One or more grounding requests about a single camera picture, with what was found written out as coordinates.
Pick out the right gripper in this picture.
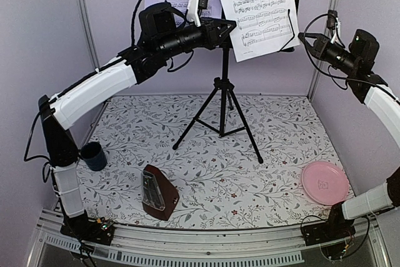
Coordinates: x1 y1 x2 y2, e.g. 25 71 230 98
299 32 360 74

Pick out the white sheet music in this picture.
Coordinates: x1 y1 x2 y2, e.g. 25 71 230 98
220 0 300 63

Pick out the black music stand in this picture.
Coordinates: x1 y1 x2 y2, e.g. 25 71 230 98
172 0 304 164

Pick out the brown metronome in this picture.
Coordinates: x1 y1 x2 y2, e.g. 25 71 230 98
141 164 180 221

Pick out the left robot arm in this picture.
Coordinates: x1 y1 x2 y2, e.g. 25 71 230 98
39 1 237 238

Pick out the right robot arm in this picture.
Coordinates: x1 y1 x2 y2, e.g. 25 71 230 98
298 29 399 239

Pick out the floral table mat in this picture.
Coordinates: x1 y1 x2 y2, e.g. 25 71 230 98
77 95 340 230

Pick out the pink plate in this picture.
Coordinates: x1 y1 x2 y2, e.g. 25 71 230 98
301 161 349 206

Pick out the dark blue mug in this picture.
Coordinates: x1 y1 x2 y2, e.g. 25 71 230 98
80 141 107 171

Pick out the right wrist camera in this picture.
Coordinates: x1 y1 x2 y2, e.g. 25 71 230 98
326 9 341 44

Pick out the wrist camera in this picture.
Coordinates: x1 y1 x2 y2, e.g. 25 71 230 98
326 9 341 44
186 0 209 27

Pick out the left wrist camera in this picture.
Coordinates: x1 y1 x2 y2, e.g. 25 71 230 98
186 0 209 27

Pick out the right aluminium frame post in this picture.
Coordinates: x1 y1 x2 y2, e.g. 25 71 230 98
307 0 344 99

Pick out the aluminium frame post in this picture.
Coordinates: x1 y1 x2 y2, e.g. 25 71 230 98
76 0 100 69
307 0 344 99

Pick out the left aluminium frame post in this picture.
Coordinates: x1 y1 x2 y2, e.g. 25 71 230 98
76 0 100 69

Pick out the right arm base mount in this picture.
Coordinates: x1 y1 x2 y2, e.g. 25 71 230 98
300 215 356 261

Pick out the front aluminium rail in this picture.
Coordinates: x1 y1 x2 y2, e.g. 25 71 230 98
26 209 392 266

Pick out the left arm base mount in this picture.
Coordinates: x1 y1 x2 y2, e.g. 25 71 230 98
60 212 115 246

